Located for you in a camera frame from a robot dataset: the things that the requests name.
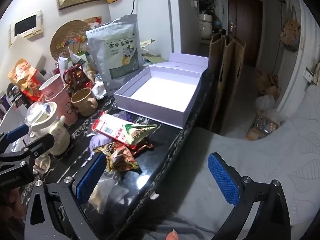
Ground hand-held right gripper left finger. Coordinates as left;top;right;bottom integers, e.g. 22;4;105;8
24;152;108;240

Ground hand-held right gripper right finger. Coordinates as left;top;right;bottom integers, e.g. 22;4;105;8
208;152;298;240

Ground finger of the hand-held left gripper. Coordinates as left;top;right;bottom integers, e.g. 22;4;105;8
0;124;30;146
0;132;55;173

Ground clear plastic packet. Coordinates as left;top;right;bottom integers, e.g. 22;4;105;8
89;172;135;214

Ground gold crinkled snack packet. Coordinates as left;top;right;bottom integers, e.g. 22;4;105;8
93;142;139;173

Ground lavender drawstring pouch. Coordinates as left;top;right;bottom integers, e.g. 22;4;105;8
89;134;110;153

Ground red white snack packet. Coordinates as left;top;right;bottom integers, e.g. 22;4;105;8
91;112;137;150

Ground brown red foil packet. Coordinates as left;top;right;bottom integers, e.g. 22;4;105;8
130;141;154;157

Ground green triangular snack packet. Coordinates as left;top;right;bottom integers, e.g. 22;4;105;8
122;123;157;145

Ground white cardboard gift box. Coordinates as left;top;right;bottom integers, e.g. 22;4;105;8
114;52;209;130

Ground person's left hand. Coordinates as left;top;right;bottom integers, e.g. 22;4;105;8
0;189;26;221

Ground white cartoon water bottle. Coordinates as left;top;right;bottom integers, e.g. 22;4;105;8
25;102;71;155

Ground pink panda print paper cup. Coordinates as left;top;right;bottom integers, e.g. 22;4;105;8
45;85;79;126

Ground orange red snack bag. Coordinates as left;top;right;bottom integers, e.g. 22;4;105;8
7;57;44;102

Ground beige ceramic mug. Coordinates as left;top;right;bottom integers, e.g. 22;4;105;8
71;88;99;117

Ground cardboard box with egg tray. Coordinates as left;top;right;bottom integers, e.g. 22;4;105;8
246;115;279;140

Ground white printed paper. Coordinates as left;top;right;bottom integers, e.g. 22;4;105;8
59;57;68;76

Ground white crumpled plastic bag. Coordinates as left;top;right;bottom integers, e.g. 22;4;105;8
94;81;110;99

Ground clear crumpled plastic bag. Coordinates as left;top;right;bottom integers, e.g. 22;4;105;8
255;95;275;113

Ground brown paper bag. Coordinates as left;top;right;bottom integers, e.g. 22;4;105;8
231;36;247;94
217;35;236;133

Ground brown cardboard pile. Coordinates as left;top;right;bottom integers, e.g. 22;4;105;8
256;71;282;98

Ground round woven straw fan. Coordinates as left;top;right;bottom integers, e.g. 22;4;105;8
50;20;88;60

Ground silver stand-up pouch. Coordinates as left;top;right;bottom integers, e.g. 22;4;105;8
86;14;143;97

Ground green paper envelope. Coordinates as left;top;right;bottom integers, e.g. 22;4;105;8
142;54;168;67

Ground white rice cooker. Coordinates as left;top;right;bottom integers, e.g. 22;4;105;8
199;21;213;40

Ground dark brown door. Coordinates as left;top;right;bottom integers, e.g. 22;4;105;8
227;0;263;68

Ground printed canvas tote bag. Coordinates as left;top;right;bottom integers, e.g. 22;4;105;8
280;20;302;52

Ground white refrigerator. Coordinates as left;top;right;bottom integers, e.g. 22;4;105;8
109;0;200;63

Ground red handled scissors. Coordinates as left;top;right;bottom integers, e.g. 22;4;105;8
63;64;84;85

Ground white wall intercom panel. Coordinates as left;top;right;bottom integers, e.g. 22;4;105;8
9;10;45;40

